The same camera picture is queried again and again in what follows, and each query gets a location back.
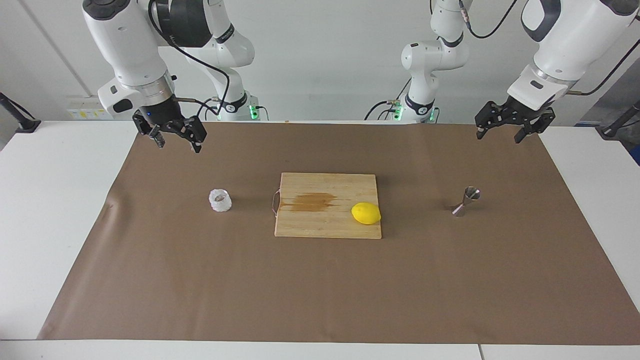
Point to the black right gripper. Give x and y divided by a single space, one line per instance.
160 112

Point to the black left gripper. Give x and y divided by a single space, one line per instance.
520 114

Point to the steel double jigger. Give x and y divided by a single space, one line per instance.
465 202

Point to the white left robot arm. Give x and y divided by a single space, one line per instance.
565 40

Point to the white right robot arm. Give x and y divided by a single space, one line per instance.
125 40

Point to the blue box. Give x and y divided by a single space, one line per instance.
636 154

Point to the brown paper table mat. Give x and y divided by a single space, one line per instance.
200 280

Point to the yellow lemon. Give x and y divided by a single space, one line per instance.
366 213

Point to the wooden cutting board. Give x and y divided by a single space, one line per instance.
325 220

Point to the white wall socket box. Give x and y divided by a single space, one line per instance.
90 107

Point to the black camera stand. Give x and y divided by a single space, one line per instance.
615 129
25 123

